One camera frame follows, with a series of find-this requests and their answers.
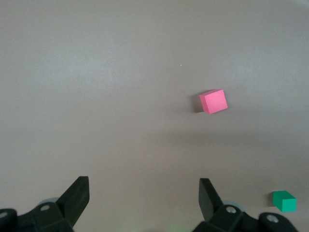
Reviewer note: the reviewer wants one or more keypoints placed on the brown table cover mat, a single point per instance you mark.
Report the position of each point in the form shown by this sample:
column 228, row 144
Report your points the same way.
column 96, row 96

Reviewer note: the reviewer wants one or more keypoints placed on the green foam cube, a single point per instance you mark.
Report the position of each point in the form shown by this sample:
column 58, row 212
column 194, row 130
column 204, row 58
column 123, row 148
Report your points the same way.
column 285, row 203

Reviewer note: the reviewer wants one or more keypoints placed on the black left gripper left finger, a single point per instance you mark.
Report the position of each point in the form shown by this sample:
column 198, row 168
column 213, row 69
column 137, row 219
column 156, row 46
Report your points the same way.
column 74, row 200

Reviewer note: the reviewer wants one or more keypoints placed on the pink foam cube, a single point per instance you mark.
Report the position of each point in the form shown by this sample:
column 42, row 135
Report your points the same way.
column 213, row 101

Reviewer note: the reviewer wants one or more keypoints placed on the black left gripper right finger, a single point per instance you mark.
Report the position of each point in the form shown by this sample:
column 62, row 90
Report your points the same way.
column 210, row 207

